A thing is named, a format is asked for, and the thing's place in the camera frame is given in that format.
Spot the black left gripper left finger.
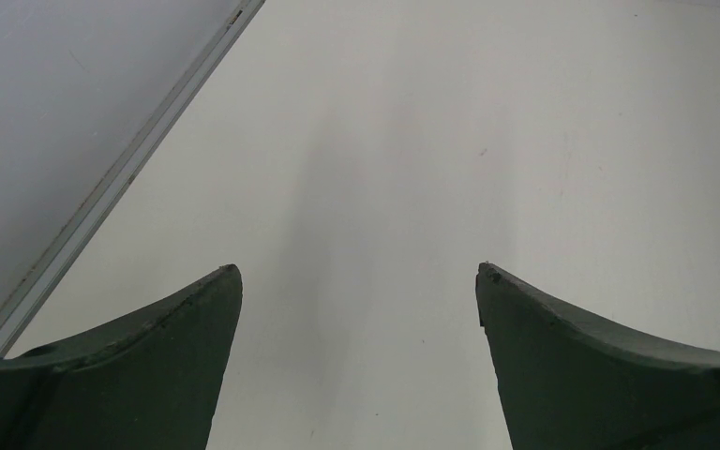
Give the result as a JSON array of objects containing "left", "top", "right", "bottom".
[{"left": 0, "top": 265, "right": 243, "bottom": 449}]

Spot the aluminium frame profile left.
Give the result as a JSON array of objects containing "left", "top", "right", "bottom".
[{"left": 0, "top": 1, "right": 261, "bottom": 356}]

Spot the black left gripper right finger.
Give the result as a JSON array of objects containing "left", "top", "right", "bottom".
[{"left": 475, "top": 262, "right": 720, "bottom": 449}]

